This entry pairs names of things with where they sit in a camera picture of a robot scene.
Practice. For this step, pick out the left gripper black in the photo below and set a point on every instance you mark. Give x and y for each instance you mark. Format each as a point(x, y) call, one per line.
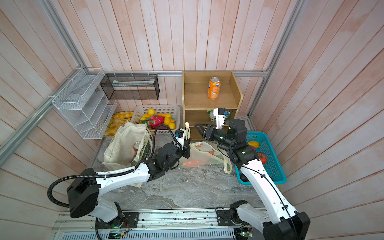
point(186, 148)

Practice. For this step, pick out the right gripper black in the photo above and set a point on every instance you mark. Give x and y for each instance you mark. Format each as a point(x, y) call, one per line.
point(210, 132)

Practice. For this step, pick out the yellow plastic bag orange print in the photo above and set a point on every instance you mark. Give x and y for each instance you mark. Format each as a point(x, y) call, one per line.
point(207, 154)

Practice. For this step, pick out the cream canvas tote bag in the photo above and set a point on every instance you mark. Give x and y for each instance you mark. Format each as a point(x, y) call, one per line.
point(120, 157)

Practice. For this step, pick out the orange carrot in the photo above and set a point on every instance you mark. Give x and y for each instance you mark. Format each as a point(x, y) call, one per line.
point(190, 164)

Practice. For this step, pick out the red soda can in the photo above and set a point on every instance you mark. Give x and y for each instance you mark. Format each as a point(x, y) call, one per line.
point(137, 147)

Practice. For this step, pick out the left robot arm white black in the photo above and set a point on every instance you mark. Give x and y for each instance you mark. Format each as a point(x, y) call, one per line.
point(86, 191)

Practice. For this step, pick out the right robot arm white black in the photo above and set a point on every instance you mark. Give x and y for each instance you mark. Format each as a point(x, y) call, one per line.
point(264, 192)

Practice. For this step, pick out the green snack packet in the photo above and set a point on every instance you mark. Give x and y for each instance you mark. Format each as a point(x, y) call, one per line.
point(213, 115)

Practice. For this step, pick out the wooden shelf unit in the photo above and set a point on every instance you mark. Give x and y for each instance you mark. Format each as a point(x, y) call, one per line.
point(196, 102)

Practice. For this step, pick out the white plastic fruit basket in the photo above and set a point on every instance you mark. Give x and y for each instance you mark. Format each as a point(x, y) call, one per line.
point(171, 113)

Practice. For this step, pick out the pink dragon fruit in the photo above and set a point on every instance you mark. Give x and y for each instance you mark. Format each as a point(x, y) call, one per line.
point(152, 121)

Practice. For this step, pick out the orange soda can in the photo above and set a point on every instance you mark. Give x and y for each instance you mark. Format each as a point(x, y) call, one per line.
point(214, 88)

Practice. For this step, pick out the yellow bell pepper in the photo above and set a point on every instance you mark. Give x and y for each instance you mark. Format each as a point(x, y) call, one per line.
point(254, 144)

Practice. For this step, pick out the tray of yellow breads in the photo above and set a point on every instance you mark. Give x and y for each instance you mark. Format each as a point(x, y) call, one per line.
point(117, 121)

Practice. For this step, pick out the teal plastic basket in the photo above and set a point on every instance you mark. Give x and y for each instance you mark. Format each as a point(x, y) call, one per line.
point(272, 166)

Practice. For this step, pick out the red tomato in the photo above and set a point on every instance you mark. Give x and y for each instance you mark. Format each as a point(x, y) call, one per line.
point(263, 158)

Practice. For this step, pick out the black mesh basket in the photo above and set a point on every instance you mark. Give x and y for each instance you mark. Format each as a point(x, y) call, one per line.
point(131, 87)

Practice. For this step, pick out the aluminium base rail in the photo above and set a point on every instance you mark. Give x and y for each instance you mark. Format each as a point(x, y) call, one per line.
point(156, 224)

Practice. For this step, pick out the white wire rack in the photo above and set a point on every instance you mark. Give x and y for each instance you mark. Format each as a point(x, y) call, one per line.
point(84, 104)

